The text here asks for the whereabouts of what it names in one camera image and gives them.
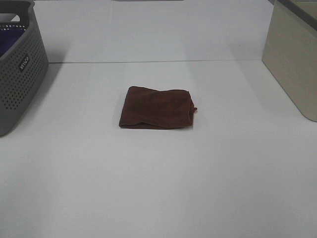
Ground brown towel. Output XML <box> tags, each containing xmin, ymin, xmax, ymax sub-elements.
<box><xmin>119</xmin><ymin>86</ymin><xmax>197</xmax><ymax>129</ymax></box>

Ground grey perforated plastic basket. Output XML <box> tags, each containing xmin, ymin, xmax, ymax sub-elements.
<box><xmin>0</xmin><ymin>0</ymin><xmax>49</xmax><ymax>136</ymax></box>

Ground purple towel in basket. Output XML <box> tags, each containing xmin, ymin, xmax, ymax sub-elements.
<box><xmin>0</xmin><ymin>28</ymin><xmax>25</xmax><ymax>56</ymax></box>

